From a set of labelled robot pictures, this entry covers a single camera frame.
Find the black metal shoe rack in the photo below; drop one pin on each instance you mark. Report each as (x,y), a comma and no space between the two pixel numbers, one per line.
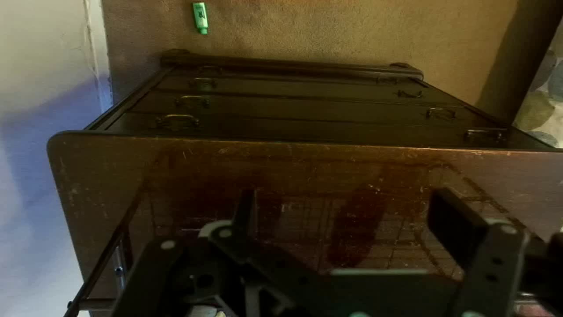
(410,235)

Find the dark wooden dresser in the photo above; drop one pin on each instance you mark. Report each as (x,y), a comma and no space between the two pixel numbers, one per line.
(292,124)

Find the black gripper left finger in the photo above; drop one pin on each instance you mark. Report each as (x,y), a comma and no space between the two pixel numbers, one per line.
(246,212)

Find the small green plastic object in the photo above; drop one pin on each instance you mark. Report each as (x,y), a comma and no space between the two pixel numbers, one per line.
(201,17)

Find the bed with floral cover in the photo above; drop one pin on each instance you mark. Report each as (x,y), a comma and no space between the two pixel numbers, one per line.
(542,107)

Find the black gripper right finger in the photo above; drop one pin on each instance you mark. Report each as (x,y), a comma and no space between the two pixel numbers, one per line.
(454,226)

